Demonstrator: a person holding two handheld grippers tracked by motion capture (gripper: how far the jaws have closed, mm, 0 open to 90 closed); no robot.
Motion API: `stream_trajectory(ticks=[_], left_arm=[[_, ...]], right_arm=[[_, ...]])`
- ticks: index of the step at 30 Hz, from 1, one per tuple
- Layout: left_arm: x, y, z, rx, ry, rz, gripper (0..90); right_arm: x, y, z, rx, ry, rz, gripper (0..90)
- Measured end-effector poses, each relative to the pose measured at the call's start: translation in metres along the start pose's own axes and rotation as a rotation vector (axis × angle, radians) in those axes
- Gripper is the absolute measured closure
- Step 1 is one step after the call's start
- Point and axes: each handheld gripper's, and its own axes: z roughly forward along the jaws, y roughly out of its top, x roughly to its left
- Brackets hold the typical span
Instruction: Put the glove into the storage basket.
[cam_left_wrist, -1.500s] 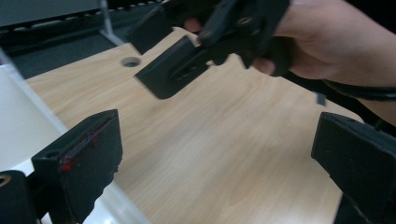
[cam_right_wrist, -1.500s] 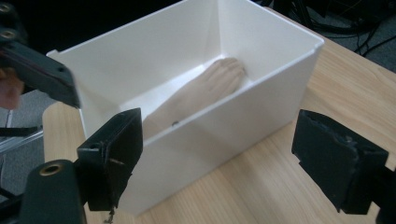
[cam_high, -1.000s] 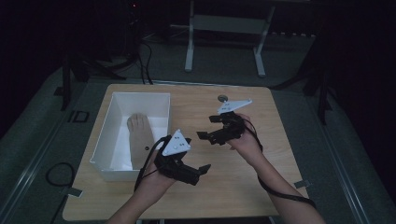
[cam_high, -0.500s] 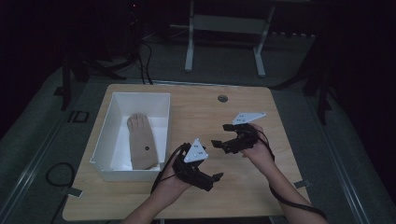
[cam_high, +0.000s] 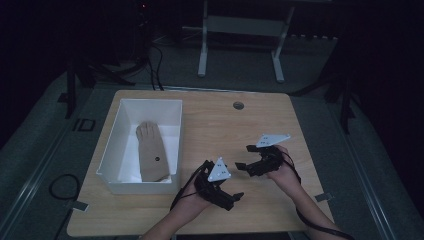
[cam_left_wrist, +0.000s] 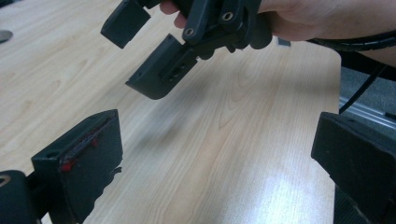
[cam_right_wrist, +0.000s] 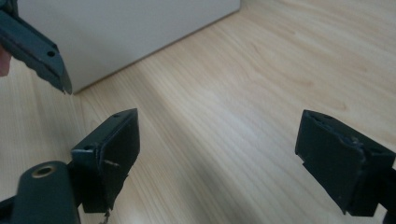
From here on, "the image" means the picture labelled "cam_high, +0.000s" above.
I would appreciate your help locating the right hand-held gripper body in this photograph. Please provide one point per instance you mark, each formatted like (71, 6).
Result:
(266, 160)

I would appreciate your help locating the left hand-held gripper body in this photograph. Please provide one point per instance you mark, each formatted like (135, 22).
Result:
(213, 186)

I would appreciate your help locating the beige glove with black dot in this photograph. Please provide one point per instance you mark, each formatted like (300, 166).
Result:
(151, 150)

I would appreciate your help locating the white plastic box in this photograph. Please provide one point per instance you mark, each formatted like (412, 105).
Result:
(130, 156)

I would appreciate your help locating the person's left hand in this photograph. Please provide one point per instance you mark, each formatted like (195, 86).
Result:
(195, 200)

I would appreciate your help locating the person's right hand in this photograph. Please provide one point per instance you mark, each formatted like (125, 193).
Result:
(286, 173)

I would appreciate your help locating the round grey table grommet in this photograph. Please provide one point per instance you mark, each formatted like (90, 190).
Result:
(238, 105)

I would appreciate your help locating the grey tape piece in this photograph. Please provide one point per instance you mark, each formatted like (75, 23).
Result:
(80, 206)
(324, 197)

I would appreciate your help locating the white metal stand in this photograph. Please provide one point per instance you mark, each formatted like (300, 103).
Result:
(245, 26)

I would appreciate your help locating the black tripod stand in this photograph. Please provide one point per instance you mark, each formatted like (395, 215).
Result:
(71, 86)

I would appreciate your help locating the metal floor rail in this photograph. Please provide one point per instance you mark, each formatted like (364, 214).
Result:
(370, 193)
(30, 186)

